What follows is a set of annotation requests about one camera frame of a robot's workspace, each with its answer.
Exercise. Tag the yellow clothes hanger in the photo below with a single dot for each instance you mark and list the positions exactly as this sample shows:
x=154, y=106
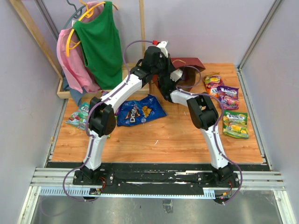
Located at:
x=86, y=33

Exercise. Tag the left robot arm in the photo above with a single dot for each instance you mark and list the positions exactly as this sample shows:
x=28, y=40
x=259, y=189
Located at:
x=101, y=121

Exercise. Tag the green tank top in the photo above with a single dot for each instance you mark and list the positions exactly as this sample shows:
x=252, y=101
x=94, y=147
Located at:
x=104, y=59

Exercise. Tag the aluminium corner profile left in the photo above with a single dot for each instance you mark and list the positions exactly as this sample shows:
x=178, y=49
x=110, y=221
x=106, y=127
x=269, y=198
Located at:
x=46, y=15

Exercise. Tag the aluminium corner profile right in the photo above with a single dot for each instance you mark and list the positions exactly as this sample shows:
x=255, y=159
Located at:
x=266, y=22

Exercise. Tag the teal snack packet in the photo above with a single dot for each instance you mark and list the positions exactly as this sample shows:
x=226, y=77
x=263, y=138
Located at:
x=78, y=118

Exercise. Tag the orange snack packet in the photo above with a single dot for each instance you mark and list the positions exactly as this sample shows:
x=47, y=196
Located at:
x=212, y=82

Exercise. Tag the pink shirt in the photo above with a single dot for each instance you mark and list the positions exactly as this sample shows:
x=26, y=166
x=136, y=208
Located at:
x=79, y=77

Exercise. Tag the grey clothes hanger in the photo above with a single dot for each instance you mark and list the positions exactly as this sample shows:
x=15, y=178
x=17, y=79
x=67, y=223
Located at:
x=75, y=15

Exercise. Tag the blue grey cloth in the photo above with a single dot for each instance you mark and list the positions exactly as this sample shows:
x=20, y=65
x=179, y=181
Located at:
x=75, y=94

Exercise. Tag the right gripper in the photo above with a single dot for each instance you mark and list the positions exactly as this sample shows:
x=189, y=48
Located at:
x=174, y=83

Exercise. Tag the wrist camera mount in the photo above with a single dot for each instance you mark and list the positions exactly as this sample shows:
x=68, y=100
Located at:
x=162, y=45
x=176, y=75

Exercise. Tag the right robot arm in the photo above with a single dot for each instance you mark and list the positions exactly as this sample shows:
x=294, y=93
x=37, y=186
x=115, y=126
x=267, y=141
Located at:
x=204, y=117

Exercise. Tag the red brown paper bag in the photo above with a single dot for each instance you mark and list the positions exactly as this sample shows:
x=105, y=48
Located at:
x=191, y=67

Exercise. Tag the blue Doritos chip bag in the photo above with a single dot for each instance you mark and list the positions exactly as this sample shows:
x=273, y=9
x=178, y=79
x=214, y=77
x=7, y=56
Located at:
x=136, y=112

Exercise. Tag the wooden rack frame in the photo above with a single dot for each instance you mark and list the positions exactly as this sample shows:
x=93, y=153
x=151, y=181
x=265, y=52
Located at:
x=129, y=20

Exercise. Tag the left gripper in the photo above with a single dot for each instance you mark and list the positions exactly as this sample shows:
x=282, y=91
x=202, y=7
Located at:
x=170, y=66

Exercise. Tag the aluminium corner profile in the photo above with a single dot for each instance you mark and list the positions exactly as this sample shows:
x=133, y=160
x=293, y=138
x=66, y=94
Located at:
x=266, y=22
x=46, y=15

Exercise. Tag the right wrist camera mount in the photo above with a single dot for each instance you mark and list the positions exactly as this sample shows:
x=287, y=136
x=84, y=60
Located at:
x=176, y=75

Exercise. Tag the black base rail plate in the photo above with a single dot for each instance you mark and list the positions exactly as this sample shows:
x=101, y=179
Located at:
x=158, y=178

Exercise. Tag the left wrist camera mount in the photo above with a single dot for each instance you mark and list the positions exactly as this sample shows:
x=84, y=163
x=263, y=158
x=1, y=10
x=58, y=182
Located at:
x=162, y=45

